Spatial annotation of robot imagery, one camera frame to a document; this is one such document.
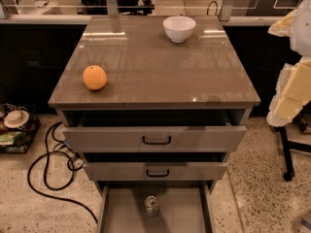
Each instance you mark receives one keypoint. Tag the black wheeled stand base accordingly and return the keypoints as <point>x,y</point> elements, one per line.
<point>288,145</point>

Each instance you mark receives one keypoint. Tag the grey drawer cabinet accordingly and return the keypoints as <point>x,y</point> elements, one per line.
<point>147,71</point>

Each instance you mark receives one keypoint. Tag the middle grey drawer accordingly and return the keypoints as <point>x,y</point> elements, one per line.
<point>125,167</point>

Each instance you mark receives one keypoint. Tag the black middle drawer handle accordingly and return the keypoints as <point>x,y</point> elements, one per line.
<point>157,174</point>

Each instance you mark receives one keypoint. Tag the black drawer handle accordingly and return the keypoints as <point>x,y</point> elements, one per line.
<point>147,141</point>
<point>157,174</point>

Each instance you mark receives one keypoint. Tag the straw hat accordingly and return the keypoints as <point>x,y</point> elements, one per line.
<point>16,119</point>

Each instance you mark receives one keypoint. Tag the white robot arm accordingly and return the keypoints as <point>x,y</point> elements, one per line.
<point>300,34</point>

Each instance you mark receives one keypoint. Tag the grey drawer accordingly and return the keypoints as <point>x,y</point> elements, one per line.
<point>122,131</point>
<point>125,167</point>
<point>182,209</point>

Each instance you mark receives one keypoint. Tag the white ceramic bowl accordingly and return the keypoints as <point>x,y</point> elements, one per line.
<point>178,28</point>

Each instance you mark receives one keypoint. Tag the black top drawer handle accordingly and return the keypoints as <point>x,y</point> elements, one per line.
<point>147,141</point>

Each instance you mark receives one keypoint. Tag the orange fruit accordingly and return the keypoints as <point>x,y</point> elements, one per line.
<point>94,77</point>

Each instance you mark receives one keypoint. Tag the top grey drawer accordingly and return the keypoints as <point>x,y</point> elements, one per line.
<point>122,131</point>

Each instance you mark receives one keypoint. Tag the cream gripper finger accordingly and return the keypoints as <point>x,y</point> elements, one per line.
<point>282,27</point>

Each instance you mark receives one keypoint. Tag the bottom grey drawer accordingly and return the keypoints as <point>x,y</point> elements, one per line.
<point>182,209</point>

